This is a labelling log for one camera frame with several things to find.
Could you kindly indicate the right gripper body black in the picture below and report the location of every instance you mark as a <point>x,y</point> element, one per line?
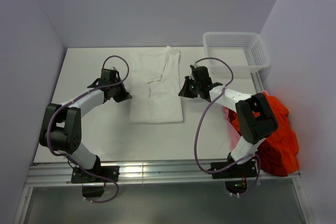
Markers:
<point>197,86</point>

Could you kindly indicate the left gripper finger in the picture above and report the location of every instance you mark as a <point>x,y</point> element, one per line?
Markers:
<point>119,98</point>
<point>124,94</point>

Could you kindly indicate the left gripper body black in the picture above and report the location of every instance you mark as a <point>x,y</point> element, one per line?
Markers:
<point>116,89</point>

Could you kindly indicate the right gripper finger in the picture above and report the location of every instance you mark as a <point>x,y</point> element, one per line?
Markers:
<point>185,91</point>
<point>191,96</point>

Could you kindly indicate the white t shirt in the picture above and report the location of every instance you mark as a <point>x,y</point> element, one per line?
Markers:
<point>154,87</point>

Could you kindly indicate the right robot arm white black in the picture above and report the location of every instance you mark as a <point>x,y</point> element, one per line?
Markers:
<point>255,116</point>

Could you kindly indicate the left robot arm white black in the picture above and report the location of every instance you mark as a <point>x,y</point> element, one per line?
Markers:
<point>61,130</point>

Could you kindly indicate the white plastic basket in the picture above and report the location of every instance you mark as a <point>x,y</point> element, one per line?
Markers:
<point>243,52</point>

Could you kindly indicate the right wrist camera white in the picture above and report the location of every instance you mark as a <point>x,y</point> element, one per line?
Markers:
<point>194,65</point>

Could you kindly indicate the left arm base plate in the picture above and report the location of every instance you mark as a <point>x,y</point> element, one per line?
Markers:
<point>80,177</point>

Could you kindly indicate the aluminium rail frame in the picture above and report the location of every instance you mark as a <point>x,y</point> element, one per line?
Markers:
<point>159,180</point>

